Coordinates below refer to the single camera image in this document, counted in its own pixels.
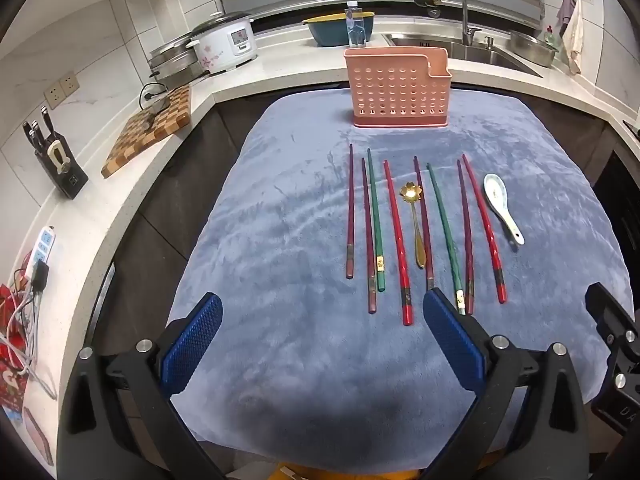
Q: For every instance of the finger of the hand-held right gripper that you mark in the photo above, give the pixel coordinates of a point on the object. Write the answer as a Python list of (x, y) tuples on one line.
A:
[(607, 310)]

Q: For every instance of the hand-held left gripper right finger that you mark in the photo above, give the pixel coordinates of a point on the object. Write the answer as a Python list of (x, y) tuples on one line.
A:
[(452, 340)]

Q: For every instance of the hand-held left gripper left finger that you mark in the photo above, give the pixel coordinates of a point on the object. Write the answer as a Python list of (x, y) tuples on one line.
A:
[(192, 345)]

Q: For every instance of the gold flower spoon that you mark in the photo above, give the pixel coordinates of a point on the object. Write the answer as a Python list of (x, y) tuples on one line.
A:
[(419, 252)]

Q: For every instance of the green chopstick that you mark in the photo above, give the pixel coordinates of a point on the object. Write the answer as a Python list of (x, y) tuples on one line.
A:
[(444, 230), (375, 215)]

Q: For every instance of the white ceramic spoon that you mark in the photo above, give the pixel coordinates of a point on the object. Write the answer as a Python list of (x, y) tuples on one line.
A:
[(494, 192)]

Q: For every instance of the pink perforated utensil holder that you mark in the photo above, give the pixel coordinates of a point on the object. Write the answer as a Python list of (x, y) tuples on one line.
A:
[(390, 90)]

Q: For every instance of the blue-grey plush blanket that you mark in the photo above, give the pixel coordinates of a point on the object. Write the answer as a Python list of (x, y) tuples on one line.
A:
[(280, 240)]

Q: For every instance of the black charger plug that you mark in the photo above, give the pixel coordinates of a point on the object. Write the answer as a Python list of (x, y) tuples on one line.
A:
[(40, 277)]

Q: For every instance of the pink flat object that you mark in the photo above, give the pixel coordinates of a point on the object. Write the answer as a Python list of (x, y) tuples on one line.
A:
[(39, 435)]

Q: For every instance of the white and blue power strip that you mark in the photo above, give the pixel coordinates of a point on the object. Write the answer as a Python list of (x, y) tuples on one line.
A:
[(44, 242)]

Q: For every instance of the red printed packet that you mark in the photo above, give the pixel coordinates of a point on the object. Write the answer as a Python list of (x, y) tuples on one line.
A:
[(9, 380)]

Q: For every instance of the checkered wooden cutting board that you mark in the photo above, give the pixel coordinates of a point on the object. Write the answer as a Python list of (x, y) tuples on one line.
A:
[(150, 135)]

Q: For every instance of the black knife block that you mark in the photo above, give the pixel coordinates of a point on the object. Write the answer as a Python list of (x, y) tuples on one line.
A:
[(60, 172)]

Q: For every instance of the steel basin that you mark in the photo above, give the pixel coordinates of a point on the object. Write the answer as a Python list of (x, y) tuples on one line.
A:
[(532, 50)]

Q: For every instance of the beige hanging towel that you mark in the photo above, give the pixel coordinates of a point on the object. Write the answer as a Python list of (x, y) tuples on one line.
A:
[(575, 40)]

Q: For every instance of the green bottle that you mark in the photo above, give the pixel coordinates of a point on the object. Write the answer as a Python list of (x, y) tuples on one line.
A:
[(551, 37)]

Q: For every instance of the steel steamer pot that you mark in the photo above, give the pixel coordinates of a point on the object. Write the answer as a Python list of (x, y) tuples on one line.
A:
[(172, 60)]

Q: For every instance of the steel sink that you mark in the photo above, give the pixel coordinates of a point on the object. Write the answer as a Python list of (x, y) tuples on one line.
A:
[(450, 50)]

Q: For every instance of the small chrome sink fixture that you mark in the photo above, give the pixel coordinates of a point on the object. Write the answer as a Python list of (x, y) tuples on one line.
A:
[(488, 42)]

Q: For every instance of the white rice cooker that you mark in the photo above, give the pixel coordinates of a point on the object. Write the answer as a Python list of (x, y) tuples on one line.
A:
[(225, 47)]

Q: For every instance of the purple hanging cloth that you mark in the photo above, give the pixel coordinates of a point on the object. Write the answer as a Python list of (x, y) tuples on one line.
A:
[(565, 12)]

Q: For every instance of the clear water bottle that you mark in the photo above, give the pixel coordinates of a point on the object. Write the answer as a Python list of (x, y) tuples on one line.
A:
[(356, 25)]

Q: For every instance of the teal and yellow draining basin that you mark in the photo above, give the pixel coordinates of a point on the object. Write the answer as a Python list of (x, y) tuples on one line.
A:
[(327, 32)]

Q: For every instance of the chrome faucet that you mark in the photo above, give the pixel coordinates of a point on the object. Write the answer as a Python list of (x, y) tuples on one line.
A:
[(462, 5)]

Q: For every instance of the beige wall socket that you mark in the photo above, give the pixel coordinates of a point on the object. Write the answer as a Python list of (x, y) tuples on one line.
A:
[(70, 82), (53, 96)]

